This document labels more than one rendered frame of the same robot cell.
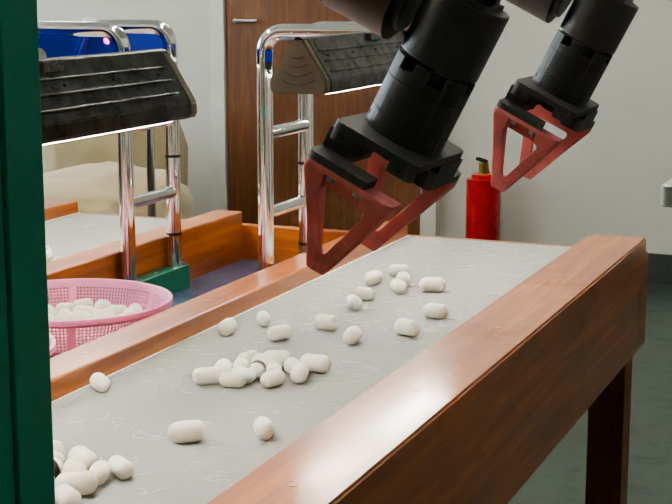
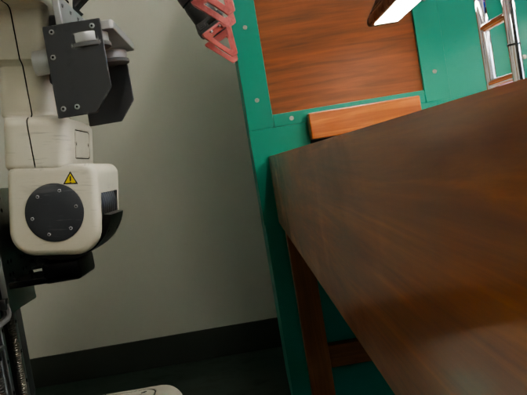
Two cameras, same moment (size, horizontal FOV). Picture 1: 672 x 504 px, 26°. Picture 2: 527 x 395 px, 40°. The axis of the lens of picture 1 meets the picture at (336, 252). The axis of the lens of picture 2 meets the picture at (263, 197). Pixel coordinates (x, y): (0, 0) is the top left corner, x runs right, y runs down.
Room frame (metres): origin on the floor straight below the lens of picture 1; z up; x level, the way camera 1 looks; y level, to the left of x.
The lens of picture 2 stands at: (2.49, -0.64, 0.75)
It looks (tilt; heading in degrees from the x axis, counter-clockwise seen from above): 3 degrees down; 156
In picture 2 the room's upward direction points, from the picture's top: 9 degrees counter-clockwise
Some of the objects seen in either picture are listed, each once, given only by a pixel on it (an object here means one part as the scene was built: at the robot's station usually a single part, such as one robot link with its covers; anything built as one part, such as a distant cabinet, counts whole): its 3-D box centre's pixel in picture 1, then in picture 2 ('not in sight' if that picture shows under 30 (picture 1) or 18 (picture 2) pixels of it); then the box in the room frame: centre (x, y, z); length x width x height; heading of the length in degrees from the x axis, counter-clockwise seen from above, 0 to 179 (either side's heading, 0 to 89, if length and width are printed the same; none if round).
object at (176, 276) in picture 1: (106, 159); not in sight; (2.35, 0.37, 0.90); 0.20 x 0.19 x 0.45; 158
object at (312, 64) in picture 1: (383, 54); not in sight; (2.16, -0.07, 1.08); 0.62 x 0.08 x 0.07; 158
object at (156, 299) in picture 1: (72, 333); not in sight; (1.88, 0.35, 0.72); 0.27 x 0.27 x 0.10
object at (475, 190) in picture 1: (483, 215); not in sight; (5.85, -0.60, 0.25); 0.18 x 0.14 x 0.50; 157
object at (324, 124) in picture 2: not in sight; (364, 117); (0.84, 0.41, 0.83); 0.30 x 0.06 x 0.07; 68
